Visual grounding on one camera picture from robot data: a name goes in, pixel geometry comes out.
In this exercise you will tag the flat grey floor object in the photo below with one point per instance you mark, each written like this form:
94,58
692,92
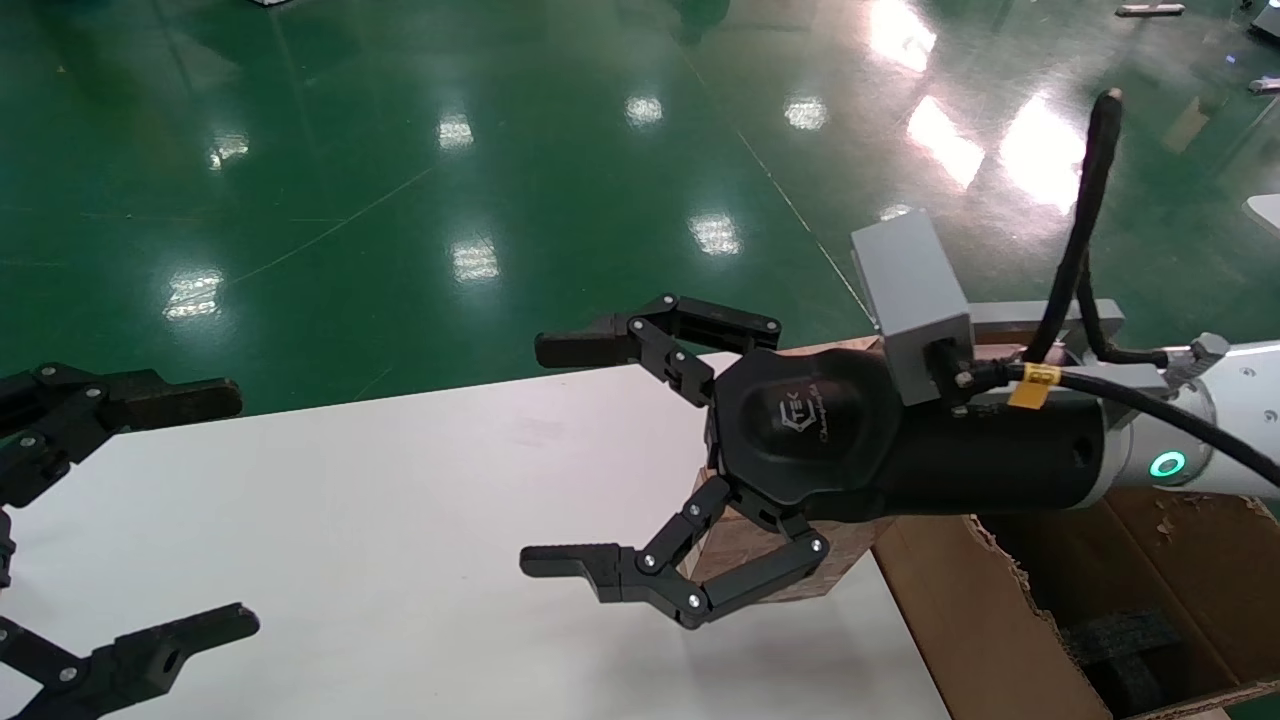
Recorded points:
1150,10

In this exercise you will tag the grey camera mounting bracket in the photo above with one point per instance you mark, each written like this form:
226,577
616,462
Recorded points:
1010,320

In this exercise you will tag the black foam block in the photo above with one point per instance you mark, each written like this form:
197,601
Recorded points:
1120,645

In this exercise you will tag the wooden block with hole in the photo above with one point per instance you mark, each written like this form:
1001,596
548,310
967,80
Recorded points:
740,550

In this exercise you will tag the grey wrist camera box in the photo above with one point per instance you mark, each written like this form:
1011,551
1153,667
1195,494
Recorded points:
915,300

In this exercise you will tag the brown wooden platform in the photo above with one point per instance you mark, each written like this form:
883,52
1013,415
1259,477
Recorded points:
830,348

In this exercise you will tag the white curved floor object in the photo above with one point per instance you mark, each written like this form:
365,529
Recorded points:
1265,212

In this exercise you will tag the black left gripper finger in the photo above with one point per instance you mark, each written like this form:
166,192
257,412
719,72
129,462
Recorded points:
150,400
150,655

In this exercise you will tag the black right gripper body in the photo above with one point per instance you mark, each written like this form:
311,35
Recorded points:
800,430

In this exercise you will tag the small white floor object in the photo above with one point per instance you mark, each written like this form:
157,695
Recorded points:
1265,86

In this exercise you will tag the big open cardboard box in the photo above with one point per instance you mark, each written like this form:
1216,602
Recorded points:
960,620

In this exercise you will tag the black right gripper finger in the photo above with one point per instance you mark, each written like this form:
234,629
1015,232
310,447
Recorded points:
690,322
650,580

